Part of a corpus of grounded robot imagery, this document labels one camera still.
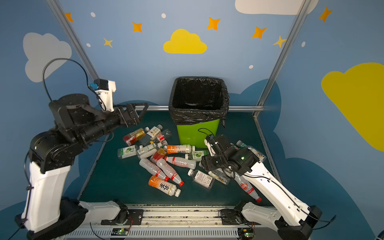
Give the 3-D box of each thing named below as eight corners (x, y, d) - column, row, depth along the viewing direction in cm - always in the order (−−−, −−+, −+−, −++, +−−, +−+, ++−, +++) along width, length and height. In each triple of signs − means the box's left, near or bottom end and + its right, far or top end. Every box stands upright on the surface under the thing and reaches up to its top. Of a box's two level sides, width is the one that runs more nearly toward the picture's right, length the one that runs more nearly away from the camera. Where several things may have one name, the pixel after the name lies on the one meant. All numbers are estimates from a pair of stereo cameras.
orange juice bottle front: (148, 185, 85) (146, 183, 82) (154, 175, 89) (152, 173, 86) (177, 199, 80) (177, 197, 77) (182, 188, 84) (182, 186, 81)
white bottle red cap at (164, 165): (156, 163, 93) (155, 161, 91) (161, 159, 95) (160, 157, 93) (181, 187, 84) (180, 186, 81) (186, 182, 86) (186, 180, 83)
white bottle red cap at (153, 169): (139, 164, 92) (138, 162, 90) (144, 159, 95) (143, 157, 92) (166, 183, 85) (165, 181, 83) (170, 176, 87) (170, 174, 85)
